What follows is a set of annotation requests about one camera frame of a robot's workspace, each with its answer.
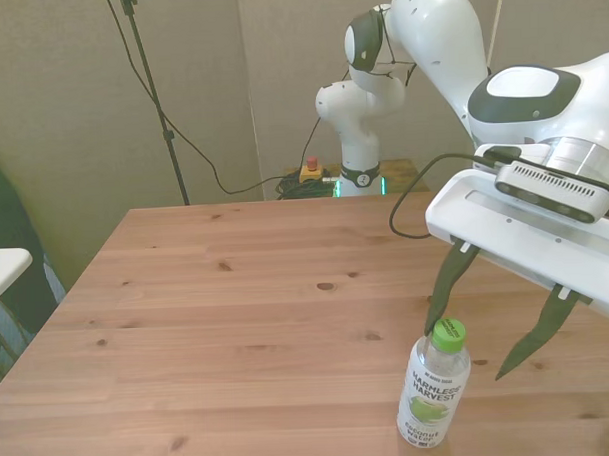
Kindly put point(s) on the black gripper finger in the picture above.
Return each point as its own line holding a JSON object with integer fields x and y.
{"x": 543, "y": 332}
{"x": 449, "y": 283}

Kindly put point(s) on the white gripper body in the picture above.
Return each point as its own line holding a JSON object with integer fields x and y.
{"x": 510, "y": 236}

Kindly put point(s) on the clear bottle with green cap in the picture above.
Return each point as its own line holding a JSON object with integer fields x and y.
{"x": 433, "y": 393}

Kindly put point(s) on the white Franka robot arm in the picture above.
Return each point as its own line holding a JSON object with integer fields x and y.
{"x": 437, "y": 23}

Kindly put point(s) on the yellow emergency stop button box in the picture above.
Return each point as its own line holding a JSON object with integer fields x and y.
{"x": 310, "y": 173}

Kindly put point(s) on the white chair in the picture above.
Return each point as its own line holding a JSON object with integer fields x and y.
{"x": 3, "y": 266}

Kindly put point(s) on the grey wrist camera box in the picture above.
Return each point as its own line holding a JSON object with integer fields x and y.
{"x": 553, "y": 191}

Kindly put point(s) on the black camera stand pole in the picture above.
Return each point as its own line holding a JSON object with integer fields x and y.
{"x": 168, "y": 136}

